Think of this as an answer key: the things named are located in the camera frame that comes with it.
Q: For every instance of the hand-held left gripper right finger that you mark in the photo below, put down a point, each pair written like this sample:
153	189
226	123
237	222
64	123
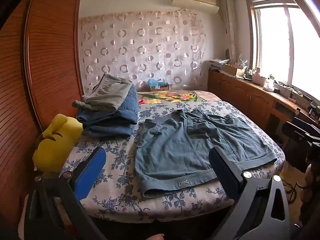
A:
225	177

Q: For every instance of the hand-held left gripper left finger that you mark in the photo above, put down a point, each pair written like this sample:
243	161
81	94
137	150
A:
90	175

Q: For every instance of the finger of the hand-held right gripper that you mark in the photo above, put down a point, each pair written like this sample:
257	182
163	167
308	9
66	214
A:
303	123
296	131

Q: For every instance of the blue-grey short pants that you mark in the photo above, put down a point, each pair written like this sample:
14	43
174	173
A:
170	150

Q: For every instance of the person's right forearm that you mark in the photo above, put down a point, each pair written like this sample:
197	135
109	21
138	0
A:
311	200

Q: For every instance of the folded grey-green pants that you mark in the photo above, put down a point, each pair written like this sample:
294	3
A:
110	92

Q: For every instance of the person's left hand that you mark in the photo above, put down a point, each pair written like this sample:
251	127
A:
155	237

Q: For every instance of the yellow plush toy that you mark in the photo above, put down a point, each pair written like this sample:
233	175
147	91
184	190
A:
55	145

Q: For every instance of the pink bottle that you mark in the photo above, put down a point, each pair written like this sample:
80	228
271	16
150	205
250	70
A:
256	76

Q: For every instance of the long wooden cabinet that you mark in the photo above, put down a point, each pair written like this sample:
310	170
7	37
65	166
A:
240	92

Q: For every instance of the window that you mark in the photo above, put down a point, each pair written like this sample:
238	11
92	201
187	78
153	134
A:
272	42

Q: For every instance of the open flat cardboard box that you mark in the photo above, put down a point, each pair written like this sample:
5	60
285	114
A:
233	70

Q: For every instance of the pink flowered blanket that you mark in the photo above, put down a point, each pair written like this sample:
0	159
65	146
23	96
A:
170	96

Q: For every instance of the stack of papers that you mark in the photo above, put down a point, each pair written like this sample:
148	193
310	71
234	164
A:
218	63

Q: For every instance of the small cardboard box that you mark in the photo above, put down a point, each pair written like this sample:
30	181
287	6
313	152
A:
160	88

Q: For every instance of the cream hanging curtain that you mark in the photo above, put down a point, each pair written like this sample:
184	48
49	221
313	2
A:
228	25

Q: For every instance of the wooden slatted wardrobe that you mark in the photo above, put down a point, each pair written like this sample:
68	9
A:
50	55

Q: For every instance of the circle patterned sheer curtain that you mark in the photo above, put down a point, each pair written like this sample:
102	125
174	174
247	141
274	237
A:
140	55

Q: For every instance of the wall air conditioner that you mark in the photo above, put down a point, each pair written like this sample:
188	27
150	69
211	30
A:
195	1

